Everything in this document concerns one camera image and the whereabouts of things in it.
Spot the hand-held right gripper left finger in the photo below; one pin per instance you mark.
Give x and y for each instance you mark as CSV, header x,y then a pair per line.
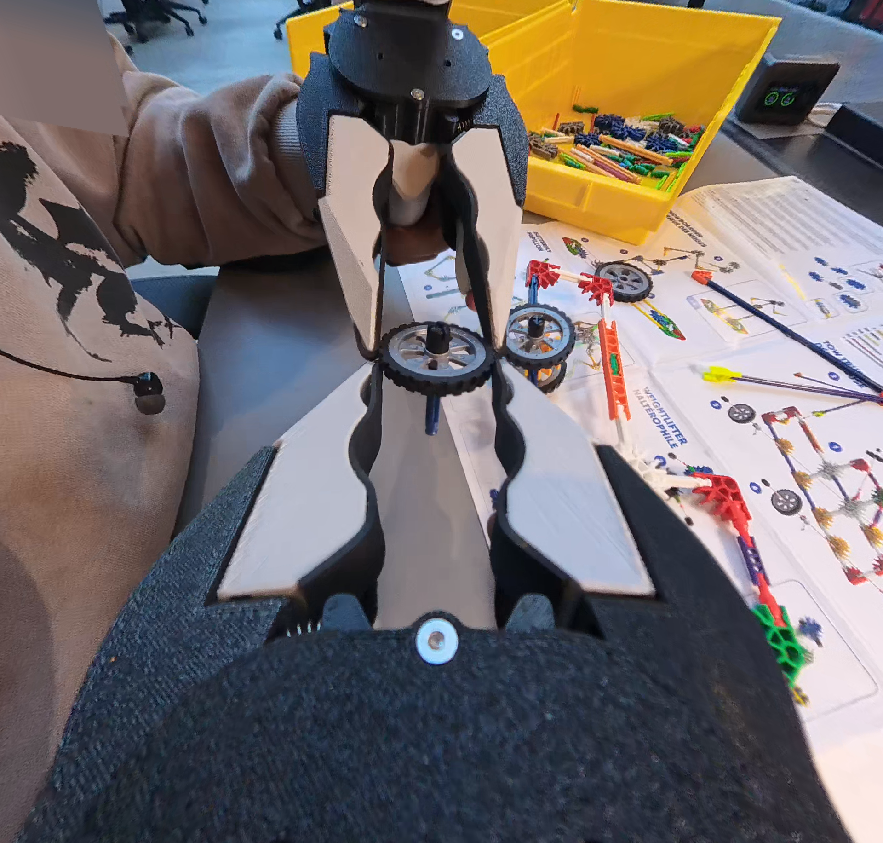
x,y
297,511

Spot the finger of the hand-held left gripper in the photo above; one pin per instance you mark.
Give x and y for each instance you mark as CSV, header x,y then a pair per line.
x,y
500,208
352,208

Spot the small black connector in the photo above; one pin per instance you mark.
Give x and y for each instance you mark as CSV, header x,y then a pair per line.
x,y
436,332

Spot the printed instruction sheet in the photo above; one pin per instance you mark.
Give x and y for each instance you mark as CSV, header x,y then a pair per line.
x,y
773,511

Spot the colourful construction toy model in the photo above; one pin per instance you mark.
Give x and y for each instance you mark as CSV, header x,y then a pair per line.
x,y
613,373

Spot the blue rod V-shaped assembly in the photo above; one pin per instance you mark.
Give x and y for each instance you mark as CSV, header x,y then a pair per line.
x,y
787,325

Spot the yellow plastic bin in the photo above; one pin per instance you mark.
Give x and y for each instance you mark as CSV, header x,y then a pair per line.
x,y
510,7
661,56

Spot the pile of colourful rods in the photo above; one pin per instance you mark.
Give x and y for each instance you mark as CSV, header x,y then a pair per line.
x,y
620,146

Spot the grey desk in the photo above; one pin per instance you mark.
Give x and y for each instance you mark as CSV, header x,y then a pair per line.
x,y
276,346

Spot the black device with green display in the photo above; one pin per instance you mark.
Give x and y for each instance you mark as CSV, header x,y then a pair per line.
x,y
787,91

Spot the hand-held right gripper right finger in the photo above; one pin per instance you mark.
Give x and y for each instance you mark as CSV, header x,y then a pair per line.
x,y
572,511

